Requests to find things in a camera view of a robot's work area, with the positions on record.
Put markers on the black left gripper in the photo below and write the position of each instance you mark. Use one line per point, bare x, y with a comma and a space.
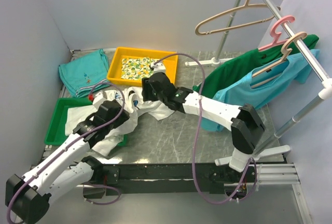
123, 116

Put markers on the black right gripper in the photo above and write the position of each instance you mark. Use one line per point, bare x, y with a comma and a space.
147, 86

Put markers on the white daisy print t-shirt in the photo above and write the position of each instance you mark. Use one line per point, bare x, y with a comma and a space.
134, 105

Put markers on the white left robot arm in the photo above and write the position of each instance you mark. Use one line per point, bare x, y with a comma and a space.
30, 196

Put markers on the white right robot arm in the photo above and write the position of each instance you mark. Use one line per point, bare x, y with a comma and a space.
243, 122

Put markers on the teal folded t-shirt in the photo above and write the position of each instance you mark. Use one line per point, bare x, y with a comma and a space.
84, 73

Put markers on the green t-shirt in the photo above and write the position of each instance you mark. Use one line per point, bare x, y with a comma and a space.
238, 71

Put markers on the light blue t-shirt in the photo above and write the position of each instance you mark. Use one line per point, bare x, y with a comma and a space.
259, 91

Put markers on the beige hanger with shirt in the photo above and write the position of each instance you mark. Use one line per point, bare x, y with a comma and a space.
285, 50

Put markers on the beige empty hanger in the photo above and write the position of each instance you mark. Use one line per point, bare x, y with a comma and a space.
238, 6

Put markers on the pink hanger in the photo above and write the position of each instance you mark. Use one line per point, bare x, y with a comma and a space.
276, 35

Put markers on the lemon print folded cloth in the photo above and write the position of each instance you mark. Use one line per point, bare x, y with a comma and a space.
136, 68

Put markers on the yellow plastic tray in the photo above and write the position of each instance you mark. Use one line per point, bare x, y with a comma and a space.
114, 72

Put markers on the green plastic tray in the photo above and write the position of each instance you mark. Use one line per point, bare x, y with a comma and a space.
56, 131

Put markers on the black base beam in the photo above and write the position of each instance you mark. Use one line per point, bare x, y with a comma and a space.
167, 178

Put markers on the metal clothes rack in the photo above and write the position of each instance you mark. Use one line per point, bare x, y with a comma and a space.
298, 42

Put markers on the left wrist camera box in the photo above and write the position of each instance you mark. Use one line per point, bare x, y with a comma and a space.
97, 99

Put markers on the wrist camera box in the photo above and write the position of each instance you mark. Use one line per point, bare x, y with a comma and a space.
157, 68
97, 99

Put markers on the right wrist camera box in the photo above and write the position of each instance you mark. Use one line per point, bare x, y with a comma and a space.
157, 68

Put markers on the aluminium rail frame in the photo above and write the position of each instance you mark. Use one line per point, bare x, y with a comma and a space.
255, 174

